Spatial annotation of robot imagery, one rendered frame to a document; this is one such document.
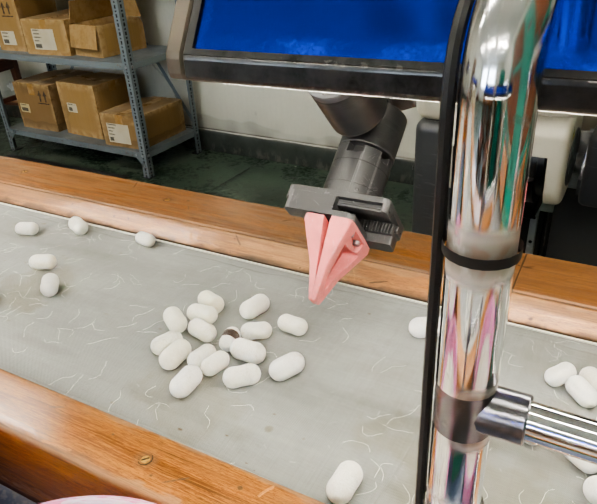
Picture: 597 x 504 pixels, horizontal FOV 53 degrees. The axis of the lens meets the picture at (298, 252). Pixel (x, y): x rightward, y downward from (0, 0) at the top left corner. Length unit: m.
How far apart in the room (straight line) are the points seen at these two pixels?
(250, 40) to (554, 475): 0.39
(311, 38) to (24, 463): 0.43
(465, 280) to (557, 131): 0.90
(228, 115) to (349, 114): 2.76
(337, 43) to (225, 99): 2.93
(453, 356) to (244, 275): 0.55
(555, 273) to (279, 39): 0.46
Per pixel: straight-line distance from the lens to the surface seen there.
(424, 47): 0.33
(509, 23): 0.18
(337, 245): 0.54
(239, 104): 3.23
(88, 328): 0.71
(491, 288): 0.21
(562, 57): 0.32
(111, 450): 0.53
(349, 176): 0.56
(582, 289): 0.71
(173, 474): 0.50
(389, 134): 0.59
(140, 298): 0.74
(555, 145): 1.10
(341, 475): 0.48
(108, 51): 3.21
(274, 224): 0.81
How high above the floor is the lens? 1.13
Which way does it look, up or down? 29 degrees down
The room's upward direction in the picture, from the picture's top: 3 degrees counter-clockwise
